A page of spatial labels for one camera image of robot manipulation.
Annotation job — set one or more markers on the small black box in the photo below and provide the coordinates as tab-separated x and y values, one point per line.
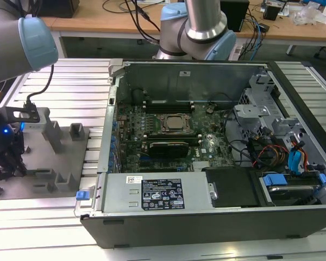
271	13

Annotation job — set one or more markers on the green motherboard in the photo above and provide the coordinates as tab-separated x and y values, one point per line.
206	146

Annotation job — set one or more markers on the blue case latch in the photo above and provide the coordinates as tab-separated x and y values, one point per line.
81	196

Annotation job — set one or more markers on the wooden desk white frame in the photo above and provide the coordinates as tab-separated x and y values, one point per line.
97	21

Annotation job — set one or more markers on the black open PC case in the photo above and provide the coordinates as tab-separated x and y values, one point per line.
206	228

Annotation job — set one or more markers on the black tower box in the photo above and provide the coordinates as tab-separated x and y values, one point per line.
240	16

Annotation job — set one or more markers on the large black box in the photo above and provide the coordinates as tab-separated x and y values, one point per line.
59	8

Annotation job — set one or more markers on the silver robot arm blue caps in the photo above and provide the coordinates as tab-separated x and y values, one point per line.
5	49

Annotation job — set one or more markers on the grey parts rack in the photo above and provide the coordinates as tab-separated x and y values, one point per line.
43	160

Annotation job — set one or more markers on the hard disk in blue carrier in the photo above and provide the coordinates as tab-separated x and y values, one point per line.
273	180

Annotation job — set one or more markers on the white power strip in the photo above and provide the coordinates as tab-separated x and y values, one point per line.
237	51

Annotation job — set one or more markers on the grey power supply with label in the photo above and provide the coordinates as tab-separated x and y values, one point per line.
119	195

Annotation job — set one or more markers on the black RAM slot bank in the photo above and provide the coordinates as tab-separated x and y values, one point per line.
174	138
168	108

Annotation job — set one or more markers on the silver chipset heatsink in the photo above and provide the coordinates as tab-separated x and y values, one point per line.
201	166

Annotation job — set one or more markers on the black graphics card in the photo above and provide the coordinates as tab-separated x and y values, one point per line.
168	149

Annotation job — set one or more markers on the black plastic shroud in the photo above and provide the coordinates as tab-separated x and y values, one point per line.
233	187

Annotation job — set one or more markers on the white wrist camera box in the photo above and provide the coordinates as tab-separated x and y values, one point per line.
35	121

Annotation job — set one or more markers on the installed RAM stick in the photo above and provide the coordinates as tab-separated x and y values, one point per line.
168	101

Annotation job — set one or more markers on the clear plastic bags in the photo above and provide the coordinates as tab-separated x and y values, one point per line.
312	13

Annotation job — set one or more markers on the round coin battery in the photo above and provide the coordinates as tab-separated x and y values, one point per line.
209	110

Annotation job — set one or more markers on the silver metal drive cage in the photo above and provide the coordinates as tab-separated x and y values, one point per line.
250	111

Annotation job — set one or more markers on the CPU socket with metal frame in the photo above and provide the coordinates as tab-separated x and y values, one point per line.
175	122

